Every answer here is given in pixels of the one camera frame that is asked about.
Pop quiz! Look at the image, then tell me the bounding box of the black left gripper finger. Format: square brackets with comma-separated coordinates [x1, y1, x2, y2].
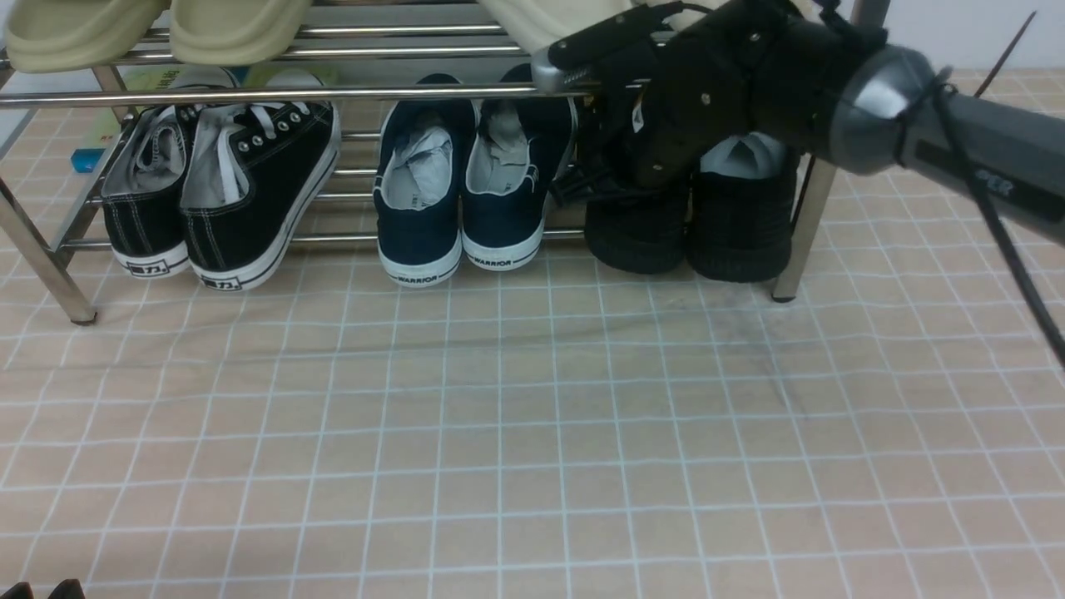
[48, 579, 85, 599]
[0, 582, 34, 599]

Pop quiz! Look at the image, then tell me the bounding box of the metal shoe rack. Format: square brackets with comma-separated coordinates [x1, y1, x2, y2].
[0, 0, 891, 325]

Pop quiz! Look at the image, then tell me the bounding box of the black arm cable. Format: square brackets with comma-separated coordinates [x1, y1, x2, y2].
[915, 10, 1065, 367]

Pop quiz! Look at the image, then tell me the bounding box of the black canvas sneaker left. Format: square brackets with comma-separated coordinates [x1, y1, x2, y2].
[98, 102, 206, 280]

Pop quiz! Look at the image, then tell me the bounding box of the navy canvas sneaker right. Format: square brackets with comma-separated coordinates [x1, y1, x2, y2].
[463, 97, 579, 272]

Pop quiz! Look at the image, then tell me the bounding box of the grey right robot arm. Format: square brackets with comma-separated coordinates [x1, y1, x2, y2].
[547, 1, 1064, 243]

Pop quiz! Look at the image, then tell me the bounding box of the navy canvas sneaker left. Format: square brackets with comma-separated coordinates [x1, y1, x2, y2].
[373, 98, 479, 289]

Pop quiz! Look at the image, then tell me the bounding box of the navy canvas sneaker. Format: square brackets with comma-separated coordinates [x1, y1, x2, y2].
[463, 97, 579, 272]
[373, 98, 479, 289]

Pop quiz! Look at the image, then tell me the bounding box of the cream sandal left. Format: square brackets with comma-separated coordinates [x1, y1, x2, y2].
[478, 0, 691, 55]

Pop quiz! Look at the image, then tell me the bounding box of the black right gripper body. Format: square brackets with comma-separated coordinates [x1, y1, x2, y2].
[533, 1, 887, 191]

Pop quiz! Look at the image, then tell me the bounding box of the black canvas sneaker right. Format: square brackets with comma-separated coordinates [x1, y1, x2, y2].
[179, 100, 342, 292]

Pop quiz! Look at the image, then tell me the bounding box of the black mesh shoe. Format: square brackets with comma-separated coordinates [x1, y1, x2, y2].
[685, 132, 801, 284]
[548, 163, 690, 275]

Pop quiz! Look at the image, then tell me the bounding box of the black canvas sneaker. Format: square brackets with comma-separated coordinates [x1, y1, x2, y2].
[98, 102, 206, 280]
[179, 100, 342, 292]

